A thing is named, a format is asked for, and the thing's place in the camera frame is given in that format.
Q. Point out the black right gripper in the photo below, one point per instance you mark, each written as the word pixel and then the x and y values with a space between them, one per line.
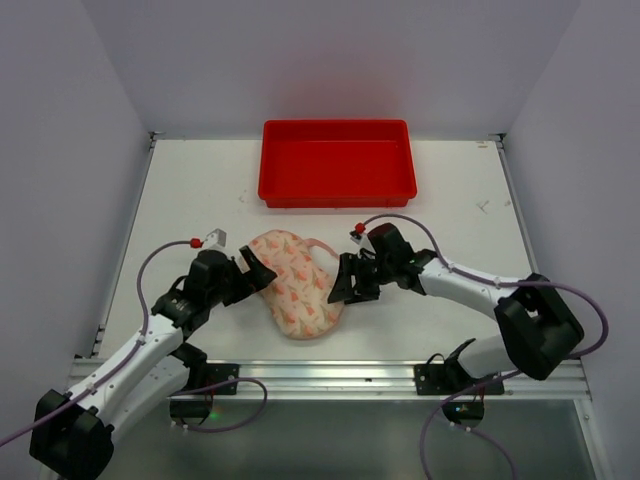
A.
pixel 361 275

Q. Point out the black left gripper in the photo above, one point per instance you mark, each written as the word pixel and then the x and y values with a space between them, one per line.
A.
pixel 245 279

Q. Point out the floral mesh laundry bag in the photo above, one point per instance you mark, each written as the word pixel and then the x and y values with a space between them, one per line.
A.
pixel 298 297

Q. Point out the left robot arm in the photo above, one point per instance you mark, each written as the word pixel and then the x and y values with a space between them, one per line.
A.
pixel 75 433

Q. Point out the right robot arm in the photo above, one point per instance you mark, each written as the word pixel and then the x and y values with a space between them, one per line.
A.
pixel 537 329

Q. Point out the red plastic tray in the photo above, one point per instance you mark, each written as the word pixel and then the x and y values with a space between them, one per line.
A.
pixel 331 163

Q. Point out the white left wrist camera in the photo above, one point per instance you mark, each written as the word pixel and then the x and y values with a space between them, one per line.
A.
pixel 214 240

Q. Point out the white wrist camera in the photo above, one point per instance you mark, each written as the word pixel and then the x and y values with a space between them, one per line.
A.
pixel 360 237
pixel 214 240

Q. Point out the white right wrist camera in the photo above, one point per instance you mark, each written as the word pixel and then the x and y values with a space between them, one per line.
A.
pixel 360 237

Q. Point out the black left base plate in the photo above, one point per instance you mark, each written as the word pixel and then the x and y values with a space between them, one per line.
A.
pixel 215 373

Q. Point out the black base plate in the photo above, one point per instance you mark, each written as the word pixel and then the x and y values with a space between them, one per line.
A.
pixel 444 376
pixel 215 373

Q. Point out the aluminium mounting rail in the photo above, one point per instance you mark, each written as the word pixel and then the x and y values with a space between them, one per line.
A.
pixel 393 380

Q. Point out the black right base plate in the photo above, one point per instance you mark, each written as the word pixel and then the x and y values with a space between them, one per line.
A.
pixel 444 376

